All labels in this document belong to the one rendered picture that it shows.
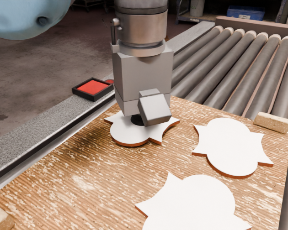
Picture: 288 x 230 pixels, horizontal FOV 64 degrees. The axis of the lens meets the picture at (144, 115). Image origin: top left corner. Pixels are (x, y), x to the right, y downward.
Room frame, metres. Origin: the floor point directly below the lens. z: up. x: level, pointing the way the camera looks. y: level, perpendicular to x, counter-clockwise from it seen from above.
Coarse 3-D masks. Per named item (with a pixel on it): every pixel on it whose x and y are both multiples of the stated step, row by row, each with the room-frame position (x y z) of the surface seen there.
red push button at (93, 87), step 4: (92, 80) 0.56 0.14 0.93; (84, 84) 0.54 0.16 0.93; (88, 84) 0.54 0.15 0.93; (92, 84) 0.54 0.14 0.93; (96, 84) 0.54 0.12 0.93; (100, 84) 0.54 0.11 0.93; (104, 84) 0.54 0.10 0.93; (80, 88) 0.52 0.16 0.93; (84, 88) 0.52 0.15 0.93; (88, 88) 0.52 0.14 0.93; (92, 88) 0.52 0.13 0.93; (96, 88) 0.52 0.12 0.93; (100, 88) 0.52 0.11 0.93; (88, 92) 0.50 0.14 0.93; (92, 92) 0.50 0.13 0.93; (96, 92) 0.50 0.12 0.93
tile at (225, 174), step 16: (208, 128) 0.34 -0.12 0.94; (224, 128) 0.34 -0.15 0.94; (240, 128) 0.34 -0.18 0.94; (208, 144) 0.29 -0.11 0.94; (224, 144) 0.29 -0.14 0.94; (240, 144) 0.29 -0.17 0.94; (256, 144) 0.29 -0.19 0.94; (208, 160) 0.26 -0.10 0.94; (224, 160) 0.26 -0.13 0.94; (240, 160) 0.26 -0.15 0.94; (256, 160) 0.26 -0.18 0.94; (240, 176) 0.23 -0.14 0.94
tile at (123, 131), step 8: (120, 112) 0.38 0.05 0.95; (104, 120) 0.36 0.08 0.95; (112, 120) 0.35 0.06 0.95; (120, 120) 0.35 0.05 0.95; (128, 120) 0.35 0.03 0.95; (176, 120) 0.35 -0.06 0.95; (112, 128) 0.33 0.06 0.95; (120, 128) 0.33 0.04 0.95; (128, 128) 0.33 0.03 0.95; (136, 128) 0.33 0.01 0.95; (144, 128) 0.33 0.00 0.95; (152, 128) 0.33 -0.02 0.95; (160, 128) 0.33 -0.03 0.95; (168, 128) 0.34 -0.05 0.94; (112, 136) 0.31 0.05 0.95; (120, 136) 0.31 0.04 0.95; (128, 136) 0.31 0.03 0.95; (136, 136) 0.31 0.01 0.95; (144, 136) 0.31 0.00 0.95; (152, 136) 0.31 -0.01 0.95; (160, 136) 0.31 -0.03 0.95; (120, 144) 0.29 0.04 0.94; (128, 144) 0.29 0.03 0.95; (136, 144) 0.29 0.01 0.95; (160, 144) 0.29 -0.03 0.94
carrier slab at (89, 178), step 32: (96, 128) 0.35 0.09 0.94; (192, 128) 0.35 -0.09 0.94; (256, 128) 0.35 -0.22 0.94; (64, 160) 0.26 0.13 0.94; (96, 160) 0.26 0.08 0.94; (128, 160) 0.26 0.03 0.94; (160, 160) 0.26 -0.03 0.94; (192, 160) 0.26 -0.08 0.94; (0, 192) 0.20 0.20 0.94; (32, 192) 0.20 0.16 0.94; (64, 192) 0.20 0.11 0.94; (96, 192) 0.20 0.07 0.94; (128, 192) 0.20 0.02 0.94; (256, 192) 0.20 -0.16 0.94; (32, 224) 0.16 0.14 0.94; (64, 224) 0.16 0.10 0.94; (96, 224) 0.16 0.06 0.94; (128, 224) 0.16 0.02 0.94; (256, 224) 0.16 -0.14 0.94
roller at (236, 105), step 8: (272, 40) 0.93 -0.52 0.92; (280, 40) 0.98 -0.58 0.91; (264, 48) 0.85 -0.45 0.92; (272, 48) 0.85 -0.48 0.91; (264, 56) 0.76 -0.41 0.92; (256, 64) 0.69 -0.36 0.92; (264, 64) 0.70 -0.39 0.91; (248, 72) 0.65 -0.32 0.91; (256, 72) 0.64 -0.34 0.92; (248, 80) 0.58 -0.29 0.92; (256, 80) 0.60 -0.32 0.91; (240, 88) 0.54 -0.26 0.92; (248, 88) 0.54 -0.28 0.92; (232, 96) 0.51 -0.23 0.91; (240, 96) 0.49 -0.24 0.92; (248, 96) 0.51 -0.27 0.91; (232, 104) 0.46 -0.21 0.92; (240, 104) 0.46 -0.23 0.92; (232, 112) 0.43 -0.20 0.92; (240, 112) 0.44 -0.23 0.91
